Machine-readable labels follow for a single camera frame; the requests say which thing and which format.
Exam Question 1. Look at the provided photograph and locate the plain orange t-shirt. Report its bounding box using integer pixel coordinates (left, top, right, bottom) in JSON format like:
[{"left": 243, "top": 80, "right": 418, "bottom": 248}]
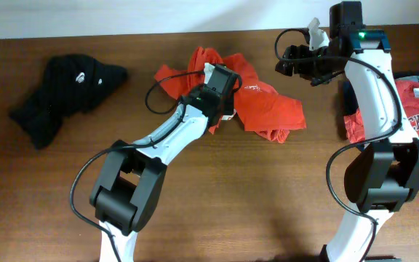
[{"left": 154, "top": 47, "right": 306, "bottom": 143}]

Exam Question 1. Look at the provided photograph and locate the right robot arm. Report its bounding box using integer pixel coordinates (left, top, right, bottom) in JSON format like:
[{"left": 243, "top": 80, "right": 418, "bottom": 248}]
[{"left": 276, "top": 1, "right": 419, "bottom": 262}]

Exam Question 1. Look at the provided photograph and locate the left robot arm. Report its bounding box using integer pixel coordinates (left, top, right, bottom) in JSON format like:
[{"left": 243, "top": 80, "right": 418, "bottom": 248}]
[{"left": 89, "top": 63, "right": 242, "bottom": 261}]

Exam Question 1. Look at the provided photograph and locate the black knit garment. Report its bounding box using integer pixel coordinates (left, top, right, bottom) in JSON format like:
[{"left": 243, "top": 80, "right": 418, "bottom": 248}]
[{"left": 9, "top": 54, "right": 129, "bottom": 150}]

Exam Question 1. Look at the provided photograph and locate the left black camera cable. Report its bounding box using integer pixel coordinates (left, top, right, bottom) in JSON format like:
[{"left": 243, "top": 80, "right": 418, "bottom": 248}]
[{"left": 69, "top": 69, "right": 243, "bottom": 262}]

